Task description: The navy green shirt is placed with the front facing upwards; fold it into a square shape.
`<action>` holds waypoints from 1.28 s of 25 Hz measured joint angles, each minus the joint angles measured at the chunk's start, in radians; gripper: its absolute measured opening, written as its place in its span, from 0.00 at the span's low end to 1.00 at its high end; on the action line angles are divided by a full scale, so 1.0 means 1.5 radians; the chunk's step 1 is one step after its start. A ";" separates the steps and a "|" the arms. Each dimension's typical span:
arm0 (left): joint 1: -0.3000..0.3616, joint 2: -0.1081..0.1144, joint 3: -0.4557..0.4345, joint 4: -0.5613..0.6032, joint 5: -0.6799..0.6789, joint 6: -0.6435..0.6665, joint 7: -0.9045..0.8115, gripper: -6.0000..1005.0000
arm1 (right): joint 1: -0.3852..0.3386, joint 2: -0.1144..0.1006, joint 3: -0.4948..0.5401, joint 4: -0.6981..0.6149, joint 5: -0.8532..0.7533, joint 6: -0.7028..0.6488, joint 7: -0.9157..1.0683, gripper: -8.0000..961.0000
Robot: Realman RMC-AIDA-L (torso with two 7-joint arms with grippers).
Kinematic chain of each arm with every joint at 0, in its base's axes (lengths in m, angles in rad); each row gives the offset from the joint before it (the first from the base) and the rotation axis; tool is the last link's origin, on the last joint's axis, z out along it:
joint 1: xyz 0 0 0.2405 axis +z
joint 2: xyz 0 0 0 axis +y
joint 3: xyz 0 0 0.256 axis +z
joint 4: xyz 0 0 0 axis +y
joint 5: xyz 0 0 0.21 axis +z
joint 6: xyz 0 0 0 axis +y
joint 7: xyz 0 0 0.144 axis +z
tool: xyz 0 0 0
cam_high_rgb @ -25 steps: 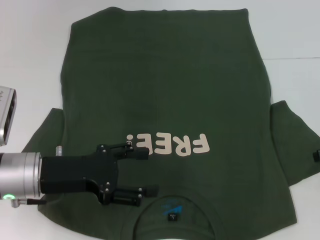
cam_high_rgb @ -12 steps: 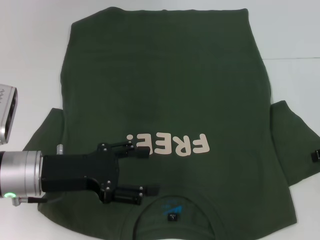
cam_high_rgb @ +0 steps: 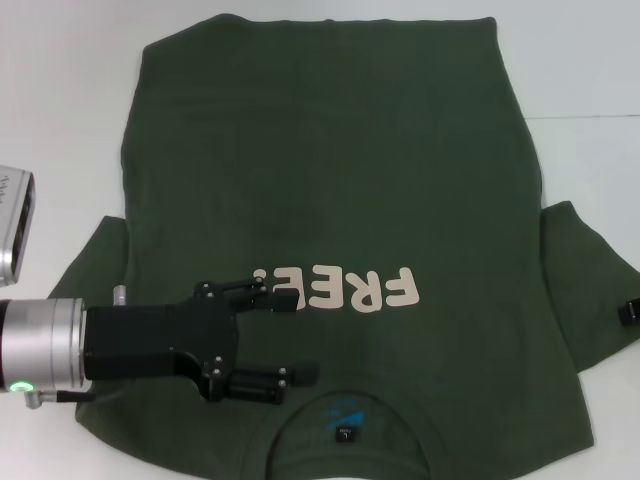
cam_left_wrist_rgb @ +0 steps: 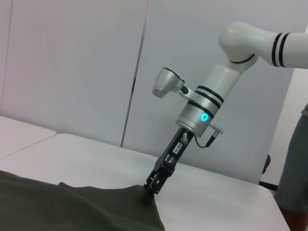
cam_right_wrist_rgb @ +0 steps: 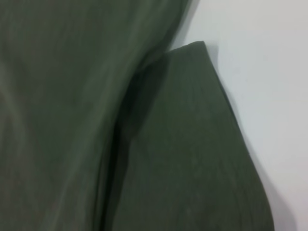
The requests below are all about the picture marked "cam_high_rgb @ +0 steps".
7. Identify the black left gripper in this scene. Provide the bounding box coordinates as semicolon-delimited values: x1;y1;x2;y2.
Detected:
82;277;321;404

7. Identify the dark green FREE t-shirt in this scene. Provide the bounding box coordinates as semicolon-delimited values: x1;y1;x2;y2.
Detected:
49;14;640;480

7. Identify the left gripper cable with plug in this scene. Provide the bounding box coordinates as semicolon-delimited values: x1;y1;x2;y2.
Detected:
21;387;97;410

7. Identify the silver rounded camera housing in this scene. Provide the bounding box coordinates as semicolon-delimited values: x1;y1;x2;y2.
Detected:
0;163;40;287

